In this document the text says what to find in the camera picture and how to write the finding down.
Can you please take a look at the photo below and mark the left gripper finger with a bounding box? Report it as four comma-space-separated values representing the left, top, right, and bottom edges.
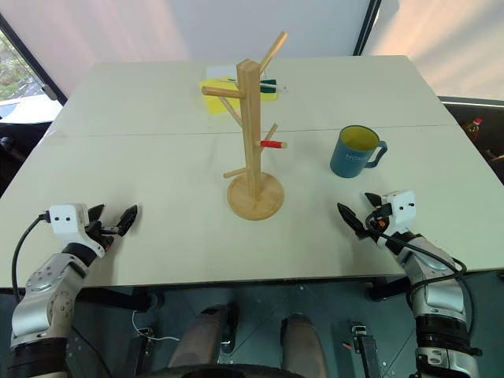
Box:
116, 203, 140, 237
87, 203, 106, 226

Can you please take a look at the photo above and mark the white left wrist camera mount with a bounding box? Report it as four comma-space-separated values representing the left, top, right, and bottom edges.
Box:
47, 203, 107, 259

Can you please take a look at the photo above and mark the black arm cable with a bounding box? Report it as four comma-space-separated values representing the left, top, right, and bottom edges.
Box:
11, 212, 51, 304
365, 211, 480, 355

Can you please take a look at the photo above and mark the dark window post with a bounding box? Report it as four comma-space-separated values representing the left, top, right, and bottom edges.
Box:
352, 0, 383, 57

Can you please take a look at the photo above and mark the yellow sponge cloth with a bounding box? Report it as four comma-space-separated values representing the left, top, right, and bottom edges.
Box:
198, 74, 281, 117

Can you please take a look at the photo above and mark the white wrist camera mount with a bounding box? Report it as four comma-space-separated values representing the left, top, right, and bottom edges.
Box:
47, 203, 107, 259
379, 190, 417, 238

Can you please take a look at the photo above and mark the thin white wire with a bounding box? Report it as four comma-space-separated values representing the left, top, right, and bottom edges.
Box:
131, 309, 179, 344

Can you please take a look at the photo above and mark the dark rounded robot leg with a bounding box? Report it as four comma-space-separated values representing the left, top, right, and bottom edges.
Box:
280, 312, 328, 378
168, 304, 239, 378

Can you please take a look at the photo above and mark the black window frame bar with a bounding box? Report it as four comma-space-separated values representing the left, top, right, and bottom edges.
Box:
0, 11, 67, 106

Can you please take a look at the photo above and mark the blue mug yellow inside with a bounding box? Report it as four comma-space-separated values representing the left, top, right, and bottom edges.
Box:
329, 124, 389, 180

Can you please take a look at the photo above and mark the bottle with red cap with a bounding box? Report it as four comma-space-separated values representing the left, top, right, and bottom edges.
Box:
461, 117, 484, 139

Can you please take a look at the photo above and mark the black table frame bracket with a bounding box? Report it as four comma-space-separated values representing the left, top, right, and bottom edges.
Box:
367, 275, 415, 303
76, 287, 159, 313

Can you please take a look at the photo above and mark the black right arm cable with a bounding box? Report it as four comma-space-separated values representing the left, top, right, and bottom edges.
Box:
365, 211, 480, 355

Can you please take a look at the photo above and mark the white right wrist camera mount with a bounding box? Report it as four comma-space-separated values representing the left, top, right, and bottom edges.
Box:
379, 190, 417, 238

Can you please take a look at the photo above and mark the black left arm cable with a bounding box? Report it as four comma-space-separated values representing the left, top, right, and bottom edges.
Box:
11, 212, 51, 304

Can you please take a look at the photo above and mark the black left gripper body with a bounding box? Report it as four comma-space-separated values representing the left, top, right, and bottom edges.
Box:
83, 220, 120, 258

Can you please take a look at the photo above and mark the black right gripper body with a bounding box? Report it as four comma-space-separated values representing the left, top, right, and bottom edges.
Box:
365, 206, 393, 248

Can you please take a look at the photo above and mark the black box on floor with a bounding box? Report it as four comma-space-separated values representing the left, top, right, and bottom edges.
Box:
349, 321, 381, 378

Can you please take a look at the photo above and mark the wooden mug tree stand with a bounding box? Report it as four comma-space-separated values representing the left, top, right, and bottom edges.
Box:
201, 31, 290, 223

